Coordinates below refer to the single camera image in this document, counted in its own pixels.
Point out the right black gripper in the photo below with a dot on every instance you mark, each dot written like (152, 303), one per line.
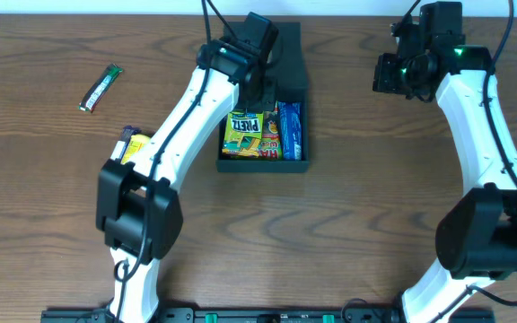
(385, 74)

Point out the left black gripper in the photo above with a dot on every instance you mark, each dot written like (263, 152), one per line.
(261, 92)

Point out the dark green gift box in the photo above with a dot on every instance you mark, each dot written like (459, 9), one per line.
(287, 81)

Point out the blue cookie wrapper pack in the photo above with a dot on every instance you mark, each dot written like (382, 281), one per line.
(291, 129)

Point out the green Pretz snack box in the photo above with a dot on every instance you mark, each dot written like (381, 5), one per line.
(243, 134)

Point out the Haribo sour worms bag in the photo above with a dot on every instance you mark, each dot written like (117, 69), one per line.
(270, 145)

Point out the yellow Mentos candy bottle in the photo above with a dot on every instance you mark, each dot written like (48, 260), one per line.
(135, 144)

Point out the purple white candy bar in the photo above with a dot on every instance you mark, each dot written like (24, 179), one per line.
(123, 141)

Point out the green black candy bar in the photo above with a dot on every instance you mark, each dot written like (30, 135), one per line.
(99, 88)

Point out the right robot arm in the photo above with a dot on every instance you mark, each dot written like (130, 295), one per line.
(476, 242)

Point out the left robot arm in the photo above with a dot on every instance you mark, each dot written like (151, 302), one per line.
(138, 208)

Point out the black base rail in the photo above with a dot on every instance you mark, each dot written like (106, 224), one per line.
(188, 315)

